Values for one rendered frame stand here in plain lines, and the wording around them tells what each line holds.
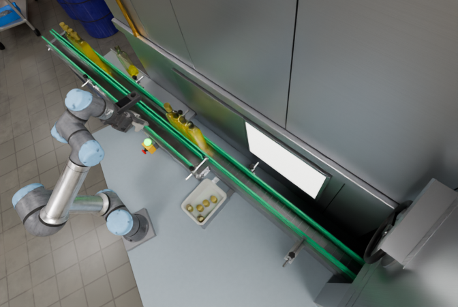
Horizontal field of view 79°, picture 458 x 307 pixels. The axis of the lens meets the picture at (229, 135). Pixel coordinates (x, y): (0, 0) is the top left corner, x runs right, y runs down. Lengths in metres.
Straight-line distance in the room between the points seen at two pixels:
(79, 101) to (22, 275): 2.27
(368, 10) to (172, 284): 1.49
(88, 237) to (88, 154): 1.88
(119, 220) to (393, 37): 1.36
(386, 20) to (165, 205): 1.48
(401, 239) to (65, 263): 2.57
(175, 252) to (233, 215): 0.37
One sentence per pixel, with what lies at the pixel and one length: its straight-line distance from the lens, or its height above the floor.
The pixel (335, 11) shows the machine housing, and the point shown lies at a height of 1.96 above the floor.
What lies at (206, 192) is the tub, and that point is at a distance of 1.68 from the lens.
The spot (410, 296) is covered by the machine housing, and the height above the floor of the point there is 1.72.
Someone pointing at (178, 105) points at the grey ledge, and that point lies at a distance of 1.86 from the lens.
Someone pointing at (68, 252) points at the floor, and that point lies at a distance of 2.90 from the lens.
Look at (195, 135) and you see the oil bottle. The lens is 1.50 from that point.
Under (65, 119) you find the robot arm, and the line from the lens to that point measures 1.09.
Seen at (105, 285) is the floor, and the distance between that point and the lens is 2.68.
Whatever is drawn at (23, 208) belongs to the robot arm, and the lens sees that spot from 1.31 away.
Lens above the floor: 2.34
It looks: 61 degrees down
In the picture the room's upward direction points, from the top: 16 degrees counter-clockwise
